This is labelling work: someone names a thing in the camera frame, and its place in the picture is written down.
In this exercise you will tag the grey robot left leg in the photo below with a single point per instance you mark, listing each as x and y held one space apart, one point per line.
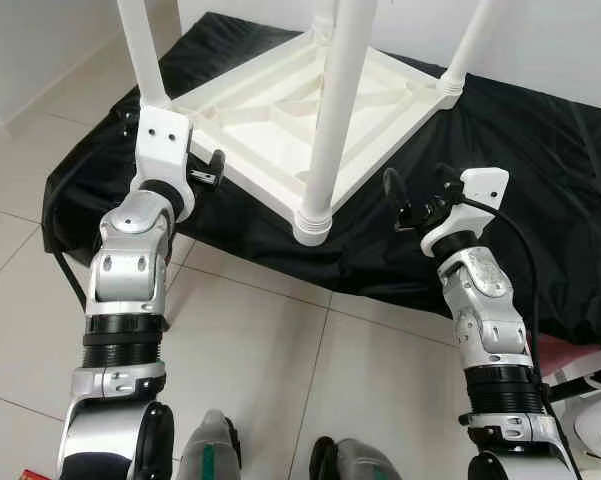
208 450

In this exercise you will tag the grey robot right leg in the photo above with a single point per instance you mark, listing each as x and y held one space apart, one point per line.
355 460

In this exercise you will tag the grey robot leg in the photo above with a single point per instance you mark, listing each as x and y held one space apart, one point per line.
208 450
355 460

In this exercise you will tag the orange woven floor mat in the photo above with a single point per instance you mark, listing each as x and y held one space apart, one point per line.
35 475

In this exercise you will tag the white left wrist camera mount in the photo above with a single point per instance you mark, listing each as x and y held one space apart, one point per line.
160 135

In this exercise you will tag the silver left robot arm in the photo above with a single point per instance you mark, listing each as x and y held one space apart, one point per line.
130 270

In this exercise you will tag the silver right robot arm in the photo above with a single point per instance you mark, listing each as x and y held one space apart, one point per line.
485 300

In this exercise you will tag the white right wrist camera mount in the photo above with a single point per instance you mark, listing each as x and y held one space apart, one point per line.
485 185

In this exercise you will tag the black table cloth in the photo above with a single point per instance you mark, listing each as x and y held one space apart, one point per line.
480 150

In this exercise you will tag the white plastic children table top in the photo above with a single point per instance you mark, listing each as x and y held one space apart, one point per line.
250 120

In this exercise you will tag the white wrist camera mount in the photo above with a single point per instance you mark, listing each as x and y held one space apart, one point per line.
485 185
160 135

